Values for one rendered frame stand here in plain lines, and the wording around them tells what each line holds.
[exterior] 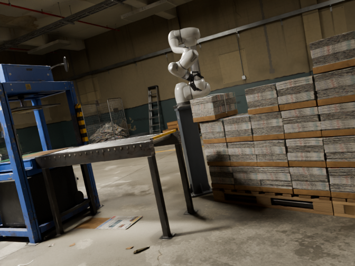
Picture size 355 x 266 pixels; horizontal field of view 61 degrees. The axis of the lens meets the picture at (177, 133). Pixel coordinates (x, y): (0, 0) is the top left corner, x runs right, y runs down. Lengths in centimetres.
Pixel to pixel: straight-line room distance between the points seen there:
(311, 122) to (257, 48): 723
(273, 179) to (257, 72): 702
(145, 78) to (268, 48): 430
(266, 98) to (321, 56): 52
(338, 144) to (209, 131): 116
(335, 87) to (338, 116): 21
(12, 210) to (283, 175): 266
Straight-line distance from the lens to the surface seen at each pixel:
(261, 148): 269
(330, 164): 249
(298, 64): 938
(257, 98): 264
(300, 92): 247
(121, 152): 255
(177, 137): 282
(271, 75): 945
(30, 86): 342
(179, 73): 274
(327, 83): 238
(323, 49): 240
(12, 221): 366
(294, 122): 252
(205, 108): 292
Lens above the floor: 103
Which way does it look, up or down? 5 degrees down
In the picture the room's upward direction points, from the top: 11 degrees counter-clockwise
